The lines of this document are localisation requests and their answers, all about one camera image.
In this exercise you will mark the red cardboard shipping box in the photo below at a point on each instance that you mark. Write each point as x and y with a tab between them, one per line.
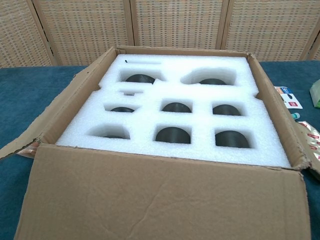
160	200

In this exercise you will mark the black ceramic bowl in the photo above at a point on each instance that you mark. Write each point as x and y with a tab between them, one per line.
122	110
231	140
226	110
172	136
140	78
212	81
176	108
113	136

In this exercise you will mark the white foam insert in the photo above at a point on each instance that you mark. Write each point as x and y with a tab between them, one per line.
200	122

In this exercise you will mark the woven folding screen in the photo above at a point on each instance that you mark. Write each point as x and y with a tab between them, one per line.
175	25

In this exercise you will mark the blue white blister card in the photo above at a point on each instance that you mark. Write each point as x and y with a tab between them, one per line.
292	100

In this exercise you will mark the brown peanut butter pouch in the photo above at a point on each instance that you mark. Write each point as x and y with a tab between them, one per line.
27	152

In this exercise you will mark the blue carpet table cover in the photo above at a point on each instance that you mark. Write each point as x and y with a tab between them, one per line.
25	100

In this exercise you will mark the red white snack packet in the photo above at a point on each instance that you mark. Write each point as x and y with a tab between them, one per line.
311	140

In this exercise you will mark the green tissue pack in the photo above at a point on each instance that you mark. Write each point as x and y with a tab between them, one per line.
315	96

